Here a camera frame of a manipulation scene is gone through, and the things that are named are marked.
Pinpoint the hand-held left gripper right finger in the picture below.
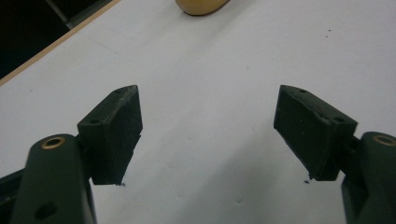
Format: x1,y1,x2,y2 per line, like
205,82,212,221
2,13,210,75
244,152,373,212
273,84,359,182

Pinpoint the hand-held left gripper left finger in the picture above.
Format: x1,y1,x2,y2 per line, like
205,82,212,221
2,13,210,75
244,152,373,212
77,84,144,187

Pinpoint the round wooden pen holder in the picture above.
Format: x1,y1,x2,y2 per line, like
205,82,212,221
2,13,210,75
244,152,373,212
175,0,232,17

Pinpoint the white table cover sheet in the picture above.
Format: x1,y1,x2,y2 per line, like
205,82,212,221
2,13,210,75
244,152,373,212
0,0,396,224

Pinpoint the wooden table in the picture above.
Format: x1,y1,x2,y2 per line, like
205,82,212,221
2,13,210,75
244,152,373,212
0,0,122,88

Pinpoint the aluminium rail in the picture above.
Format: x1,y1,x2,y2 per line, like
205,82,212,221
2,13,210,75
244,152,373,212
45,0,114,31

